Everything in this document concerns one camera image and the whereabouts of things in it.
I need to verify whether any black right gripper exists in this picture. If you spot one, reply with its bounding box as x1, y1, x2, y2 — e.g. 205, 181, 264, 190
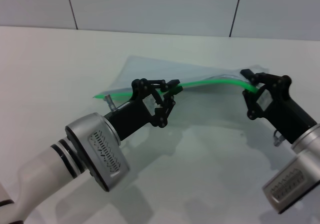
239, 68, 318, 145

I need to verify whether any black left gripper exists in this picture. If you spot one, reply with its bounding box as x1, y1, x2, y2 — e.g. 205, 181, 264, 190
103, 78, 185, 142

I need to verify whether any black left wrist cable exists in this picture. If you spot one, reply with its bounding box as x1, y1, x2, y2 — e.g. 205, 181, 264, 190
104, 95, 131, 112

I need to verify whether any clear green-zip document bag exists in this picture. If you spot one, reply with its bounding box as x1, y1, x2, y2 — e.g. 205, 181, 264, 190
93, 55, 271, 109

